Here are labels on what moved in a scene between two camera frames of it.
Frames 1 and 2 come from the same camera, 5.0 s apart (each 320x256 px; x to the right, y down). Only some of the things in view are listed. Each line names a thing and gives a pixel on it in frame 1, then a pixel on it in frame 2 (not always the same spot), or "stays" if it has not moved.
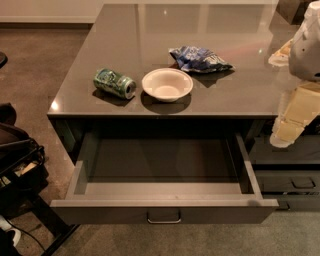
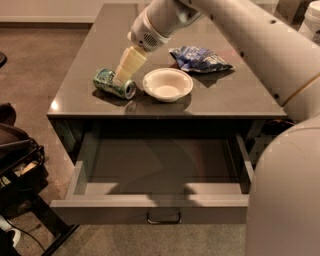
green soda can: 111,81 stays
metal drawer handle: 163,216 stays
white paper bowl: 168,84 stays
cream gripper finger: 299,107 to 141,35
